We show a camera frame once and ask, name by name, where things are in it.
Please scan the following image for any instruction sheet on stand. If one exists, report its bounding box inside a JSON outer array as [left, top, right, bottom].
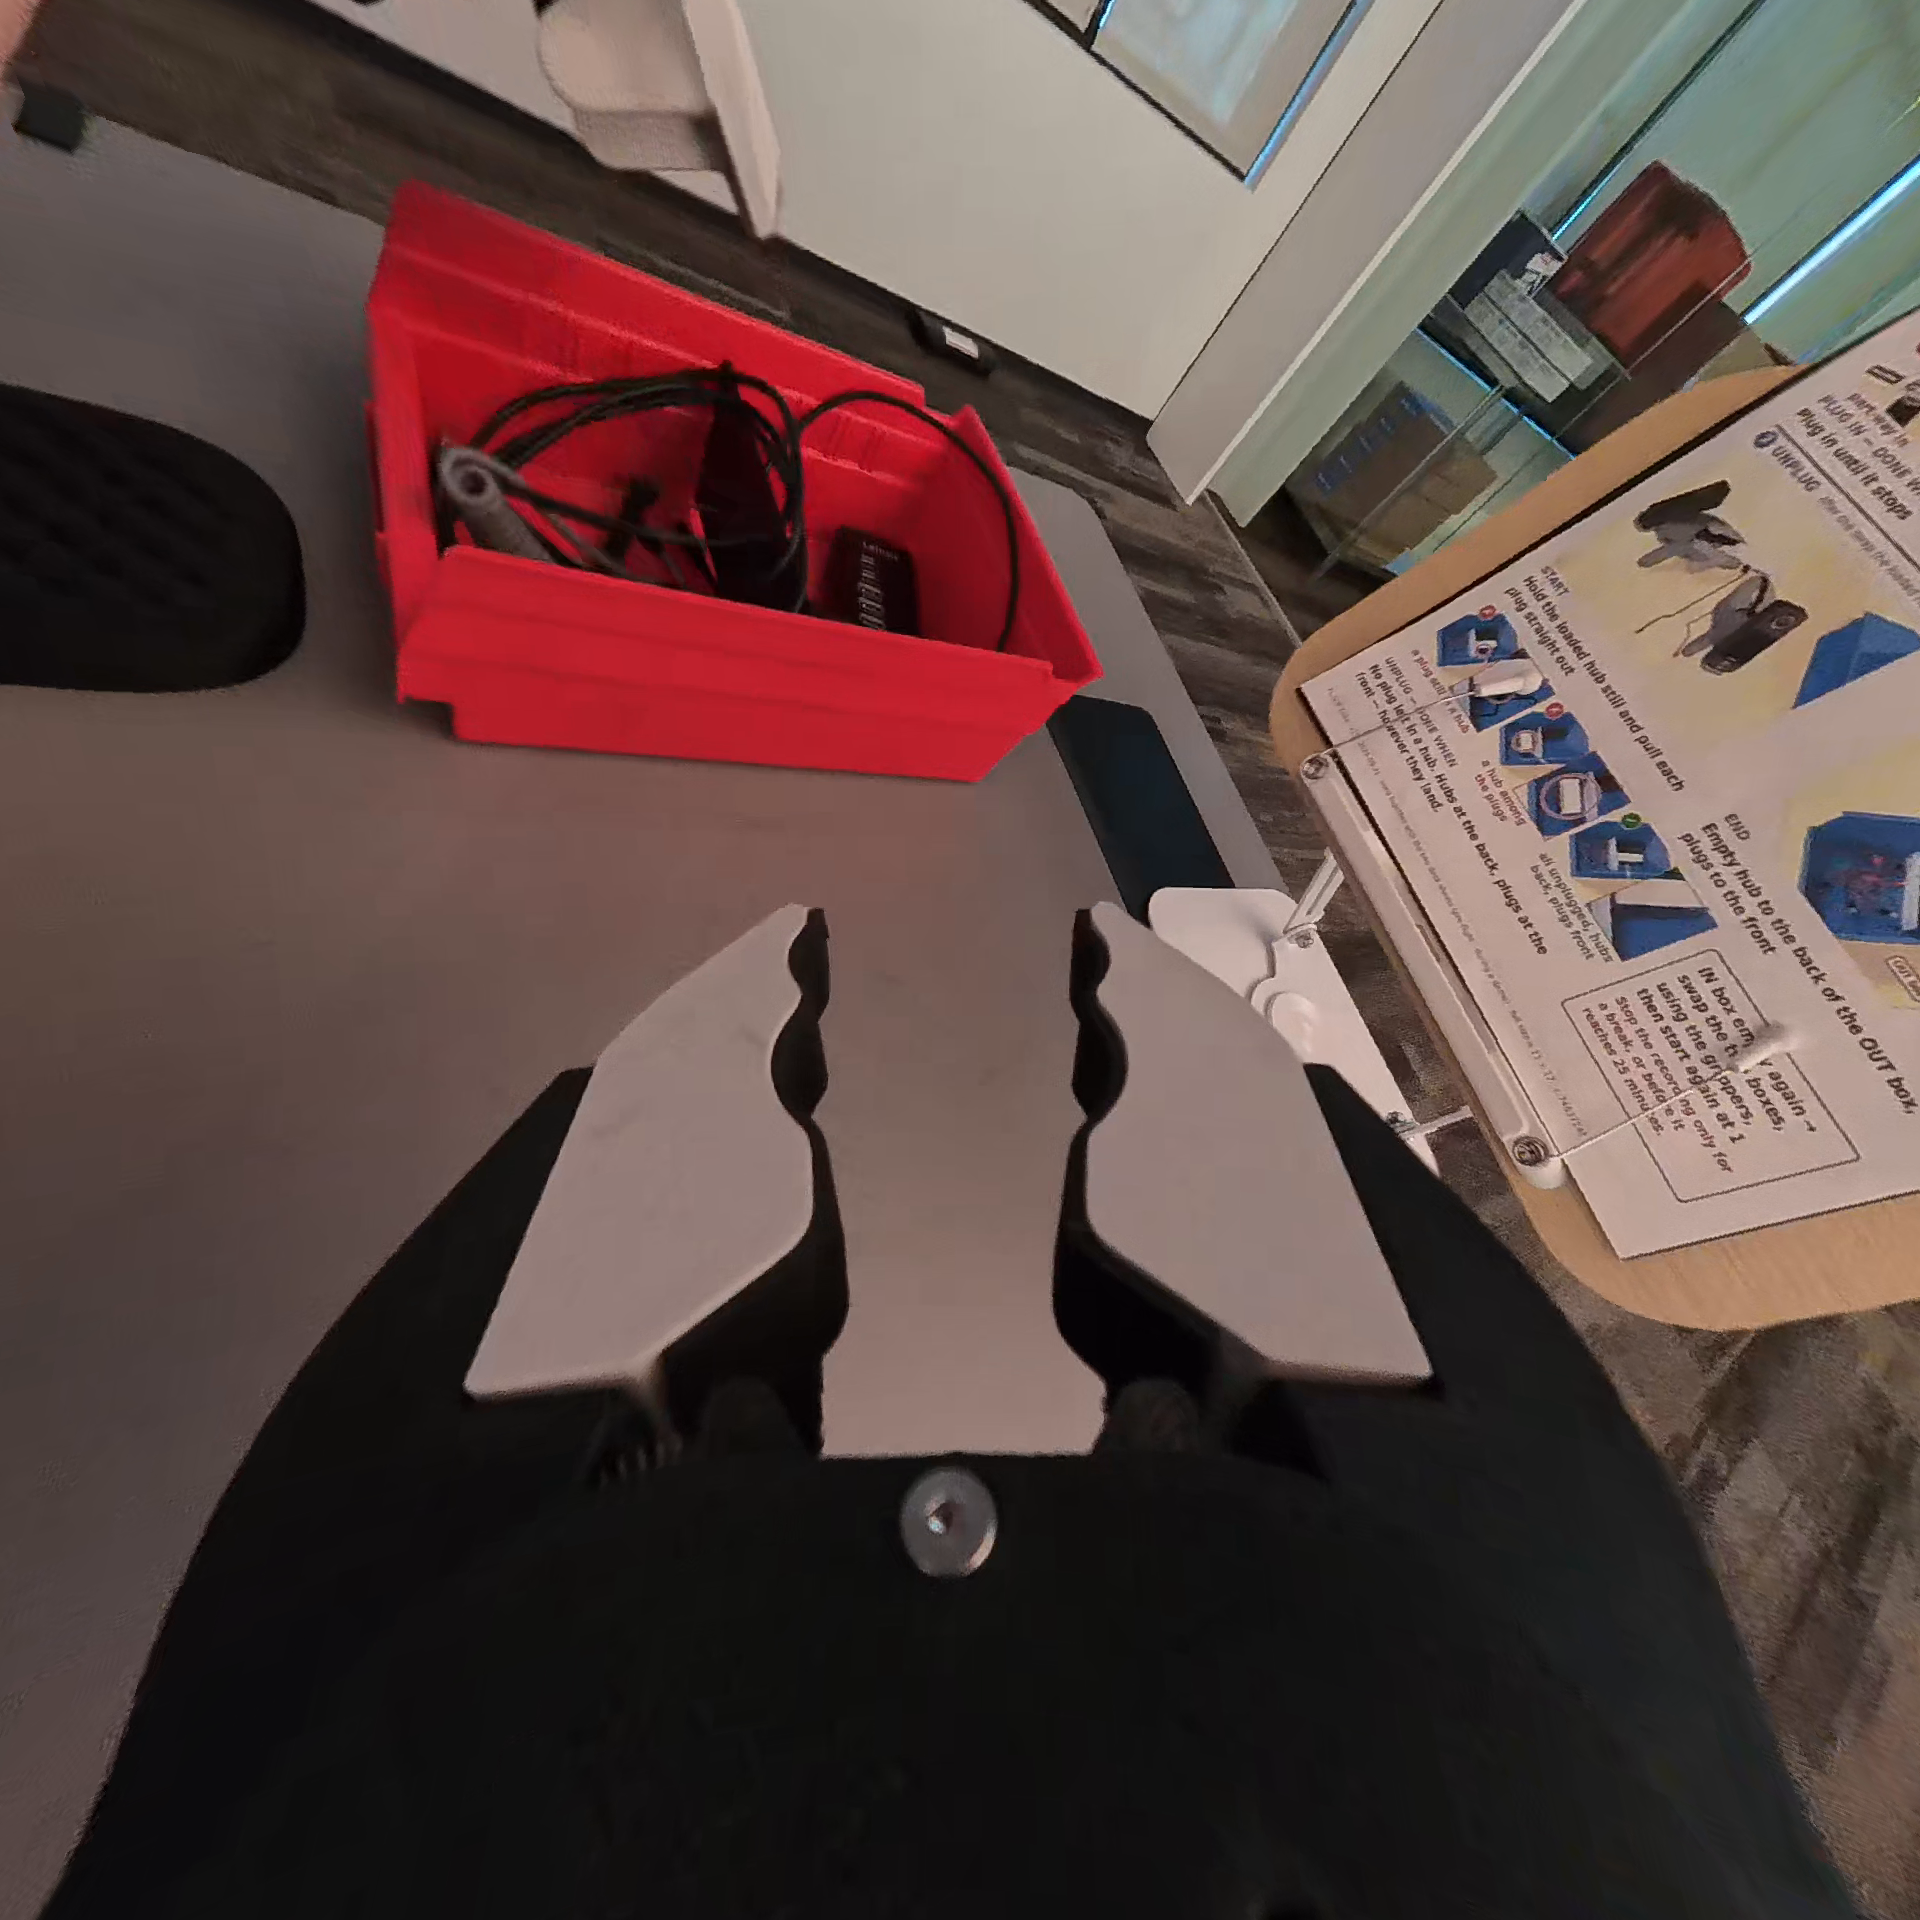
[[1271, 368, 1920, 1330]]

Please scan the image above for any black quilted wrist rest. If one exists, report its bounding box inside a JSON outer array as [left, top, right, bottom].
[[0, 381, 310, 694]]

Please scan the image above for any printed instruction sheet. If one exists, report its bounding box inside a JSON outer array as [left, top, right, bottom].
[[1297, 305, 1920, 1261]]

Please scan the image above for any black usb hub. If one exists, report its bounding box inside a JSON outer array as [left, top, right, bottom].
[[824, 526, 921, 636]]

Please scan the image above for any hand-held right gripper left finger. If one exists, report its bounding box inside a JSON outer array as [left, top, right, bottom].
[[464, 902, 856, 1456]]

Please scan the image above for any red storage bin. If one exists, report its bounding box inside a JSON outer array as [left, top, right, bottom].
[[368, 182, 1104, 784]]

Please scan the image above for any grey braided usb cable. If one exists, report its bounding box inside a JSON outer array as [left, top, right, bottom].
[[432, 441, 617, 569]]

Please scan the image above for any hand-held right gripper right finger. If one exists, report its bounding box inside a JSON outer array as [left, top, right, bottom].
[[1050, 902, 1433, 1454]]

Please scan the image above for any red crate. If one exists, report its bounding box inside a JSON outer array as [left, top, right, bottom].
[[1545, 162, 1753, 358]]

